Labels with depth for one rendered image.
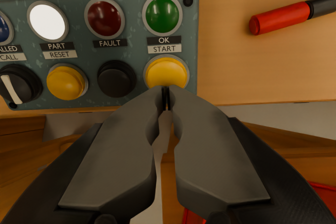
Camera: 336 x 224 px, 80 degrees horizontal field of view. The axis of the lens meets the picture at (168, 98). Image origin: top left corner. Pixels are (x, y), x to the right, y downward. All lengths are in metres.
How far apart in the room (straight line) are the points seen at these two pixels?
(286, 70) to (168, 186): 0.19
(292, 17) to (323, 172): 0.21
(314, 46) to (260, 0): 0.06
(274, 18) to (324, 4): 0.04
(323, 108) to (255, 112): 0.35
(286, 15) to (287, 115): 1.05
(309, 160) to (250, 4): 0.21
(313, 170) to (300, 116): 0.93
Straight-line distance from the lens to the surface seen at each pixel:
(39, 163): 0.87
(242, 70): 0.18
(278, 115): 1.20
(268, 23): 0.18
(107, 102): 0.16
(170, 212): 0.30
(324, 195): 0.28
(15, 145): 1.15
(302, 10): 0.20
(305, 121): 1.27
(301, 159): 0.32
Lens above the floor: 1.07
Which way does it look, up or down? 87 degrees down
